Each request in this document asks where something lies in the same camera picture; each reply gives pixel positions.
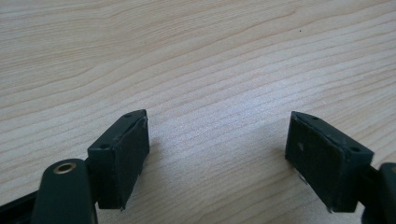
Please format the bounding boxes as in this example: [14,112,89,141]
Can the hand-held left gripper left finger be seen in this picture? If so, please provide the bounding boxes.
[87,108,150,211]

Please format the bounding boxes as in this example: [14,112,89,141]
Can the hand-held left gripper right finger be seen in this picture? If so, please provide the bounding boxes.
[284,110,375,215]

